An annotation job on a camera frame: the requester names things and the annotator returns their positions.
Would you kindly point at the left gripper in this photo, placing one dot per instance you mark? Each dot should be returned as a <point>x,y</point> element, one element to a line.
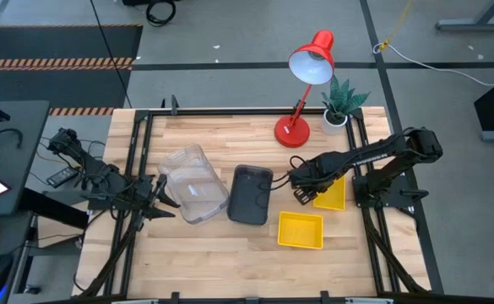
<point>145,196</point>

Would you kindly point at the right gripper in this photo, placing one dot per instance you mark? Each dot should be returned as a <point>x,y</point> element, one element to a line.
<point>310,175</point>

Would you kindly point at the yellow mesh basket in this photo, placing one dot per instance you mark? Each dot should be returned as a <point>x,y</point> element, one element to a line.
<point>300,230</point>
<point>333,198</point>

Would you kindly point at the clear plastic bin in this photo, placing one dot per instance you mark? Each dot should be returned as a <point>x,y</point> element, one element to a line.
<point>193,186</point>

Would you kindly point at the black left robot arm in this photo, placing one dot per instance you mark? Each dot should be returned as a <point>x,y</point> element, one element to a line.
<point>99,173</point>

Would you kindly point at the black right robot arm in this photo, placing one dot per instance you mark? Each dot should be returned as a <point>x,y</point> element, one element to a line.
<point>369,156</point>

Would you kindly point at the smoked grey plastic bin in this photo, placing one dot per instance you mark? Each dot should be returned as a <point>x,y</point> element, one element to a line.
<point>248,198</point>

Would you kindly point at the red desk lamp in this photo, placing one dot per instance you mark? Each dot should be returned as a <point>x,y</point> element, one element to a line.
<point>292,133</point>

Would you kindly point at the potted plant in white pot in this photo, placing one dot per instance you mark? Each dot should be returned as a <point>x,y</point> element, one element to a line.
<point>335,120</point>

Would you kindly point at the black power brick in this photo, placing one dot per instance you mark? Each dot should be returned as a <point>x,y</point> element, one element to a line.
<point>62,177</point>

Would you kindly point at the black desk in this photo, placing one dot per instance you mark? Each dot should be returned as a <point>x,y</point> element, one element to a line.
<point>23,122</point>

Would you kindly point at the hazard-striped black floor mat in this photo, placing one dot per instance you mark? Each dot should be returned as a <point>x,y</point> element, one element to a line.
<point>39,88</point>

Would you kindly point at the grey table foot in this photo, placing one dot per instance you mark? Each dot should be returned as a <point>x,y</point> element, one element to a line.
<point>474,24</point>

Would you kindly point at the black aluminium table frame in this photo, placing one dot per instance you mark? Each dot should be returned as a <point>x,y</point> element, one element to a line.
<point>229,112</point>

